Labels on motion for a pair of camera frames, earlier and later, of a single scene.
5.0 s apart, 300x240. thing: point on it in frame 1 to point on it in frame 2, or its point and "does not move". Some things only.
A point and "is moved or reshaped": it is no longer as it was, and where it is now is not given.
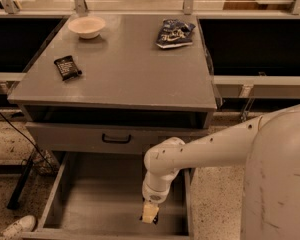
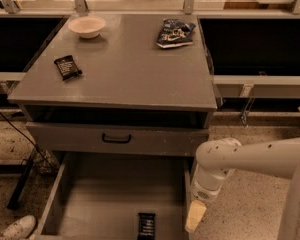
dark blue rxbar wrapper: [154, 221] is moved or reshaped
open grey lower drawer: [99, 196] does not move
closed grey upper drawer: [106, 137] does not move
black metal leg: [13, 202] does not move
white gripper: [154, 196] to [203, 191]
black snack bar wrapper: [67, 68] does not move
